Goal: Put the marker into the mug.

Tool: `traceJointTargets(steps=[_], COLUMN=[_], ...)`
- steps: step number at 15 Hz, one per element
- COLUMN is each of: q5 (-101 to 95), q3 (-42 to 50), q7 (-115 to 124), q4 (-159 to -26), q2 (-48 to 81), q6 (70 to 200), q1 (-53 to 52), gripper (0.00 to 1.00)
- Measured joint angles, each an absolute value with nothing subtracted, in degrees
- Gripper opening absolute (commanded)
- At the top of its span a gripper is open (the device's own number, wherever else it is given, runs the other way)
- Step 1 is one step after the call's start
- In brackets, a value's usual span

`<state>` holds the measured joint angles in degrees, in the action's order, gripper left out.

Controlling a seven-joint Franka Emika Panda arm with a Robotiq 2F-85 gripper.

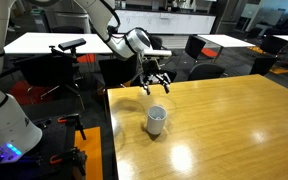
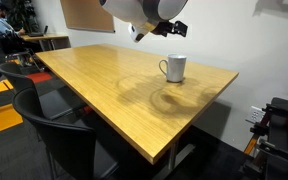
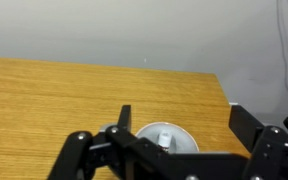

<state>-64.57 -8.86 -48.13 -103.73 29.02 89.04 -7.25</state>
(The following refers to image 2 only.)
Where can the black laptop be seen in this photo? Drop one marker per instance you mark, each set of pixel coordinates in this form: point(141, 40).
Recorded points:
point(37, 33)

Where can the wooden background desk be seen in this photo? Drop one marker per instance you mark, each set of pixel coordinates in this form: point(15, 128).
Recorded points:
point(47, 36)

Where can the brown cork board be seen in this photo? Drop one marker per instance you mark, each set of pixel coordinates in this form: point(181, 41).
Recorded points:
point(87, 15)

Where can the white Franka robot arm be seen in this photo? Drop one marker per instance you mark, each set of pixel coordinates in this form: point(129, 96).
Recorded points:
point(130, 10)

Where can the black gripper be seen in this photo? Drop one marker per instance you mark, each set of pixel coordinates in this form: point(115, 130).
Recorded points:
point(162, 28)

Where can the black robot mounting stand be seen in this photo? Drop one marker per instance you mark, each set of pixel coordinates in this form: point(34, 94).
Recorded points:
point(280, 133)

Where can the black plastic chair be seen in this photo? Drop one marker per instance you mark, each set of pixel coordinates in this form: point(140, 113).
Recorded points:
point(67, 143)
point(17, 78)

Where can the silver table leg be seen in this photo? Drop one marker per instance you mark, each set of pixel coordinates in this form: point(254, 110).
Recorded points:
point(172, 155)

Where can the seated person in light shirt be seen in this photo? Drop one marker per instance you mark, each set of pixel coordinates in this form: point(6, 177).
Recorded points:
point(0, 25)

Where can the white ceramic mug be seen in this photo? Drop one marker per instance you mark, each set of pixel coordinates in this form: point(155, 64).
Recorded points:
point(176, 68)

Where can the green indoor plant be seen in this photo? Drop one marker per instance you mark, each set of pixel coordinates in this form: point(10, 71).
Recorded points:
point(20, 13)

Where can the white wall power outlet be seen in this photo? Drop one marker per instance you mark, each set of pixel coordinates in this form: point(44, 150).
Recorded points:
point(255, 115)

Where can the black office chair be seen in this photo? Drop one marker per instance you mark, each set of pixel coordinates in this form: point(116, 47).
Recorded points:
point(12, 43)

